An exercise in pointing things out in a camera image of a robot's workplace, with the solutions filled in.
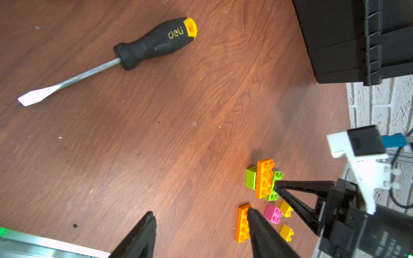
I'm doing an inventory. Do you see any green long lego brick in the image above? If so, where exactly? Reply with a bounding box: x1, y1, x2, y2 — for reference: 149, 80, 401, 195
265, 170, 285, 202

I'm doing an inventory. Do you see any yellow small lego brick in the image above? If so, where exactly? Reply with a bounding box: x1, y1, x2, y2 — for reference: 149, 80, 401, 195
279, 201, 294, 218
280, 225, 295, 242

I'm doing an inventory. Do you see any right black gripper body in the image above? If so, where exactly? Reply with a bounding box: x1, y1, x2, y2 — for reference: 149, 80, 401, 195
316, 179, 367, 258

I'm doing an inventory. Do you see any orange long lego brick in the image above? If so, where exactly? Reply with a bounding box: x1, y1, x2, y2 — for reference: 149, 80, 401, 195
235, 204, 253, 243
256, 158, 275, 199

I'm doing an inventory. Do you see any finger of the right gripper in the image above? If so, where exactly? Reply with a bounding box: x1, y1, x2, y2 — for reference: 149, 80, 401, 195
280, 193, 319, 235
274, 181, 335, 197

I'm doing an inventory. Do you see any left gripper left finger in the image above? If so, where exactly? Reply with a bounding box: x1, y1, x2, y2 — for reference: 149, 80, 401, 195
109, 211, 157, 258

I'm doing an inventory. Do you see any black plastic toolbox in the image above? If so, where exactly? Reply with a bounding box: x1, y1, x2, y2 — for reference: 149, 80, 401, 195
293, 0, 413, 86

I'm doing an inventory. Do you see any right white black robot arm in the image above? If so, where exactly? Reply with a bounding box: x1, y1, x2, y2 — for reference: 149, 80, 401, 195
274, 179, 413, 258

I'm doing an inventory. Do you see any pink lego brick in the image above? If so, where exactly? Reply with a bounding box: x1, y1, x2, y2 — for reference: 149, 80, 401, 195
264, 203, 283, 225

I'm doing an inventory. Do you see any small green lego brick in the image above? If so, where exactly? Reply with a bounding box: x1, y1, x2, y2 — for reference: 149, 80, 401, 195
245, 166, 257, 190

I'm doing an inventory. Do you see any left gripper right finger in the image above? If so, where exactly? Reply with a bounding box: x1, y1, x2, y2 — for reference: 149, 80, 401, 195
247, 207, 299, 258

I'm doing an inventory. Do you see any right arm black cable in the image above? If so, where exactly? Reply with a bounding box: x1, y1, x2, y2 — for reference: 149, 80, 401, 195
388, 128, 413, 210

